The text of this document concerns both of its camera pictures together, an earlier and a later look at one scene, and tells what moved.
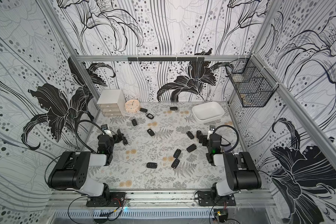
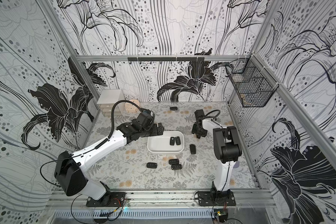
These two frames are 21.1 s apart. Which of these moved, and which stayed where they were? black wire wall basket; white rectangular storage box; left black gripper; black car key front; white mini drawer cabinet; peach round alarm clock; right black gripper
Moved: right black gripper; left black gripper; white rectangular storage box
Stayed: peach round alarm clock; black wire wall basket; black car key front; white mini drawer cabinet
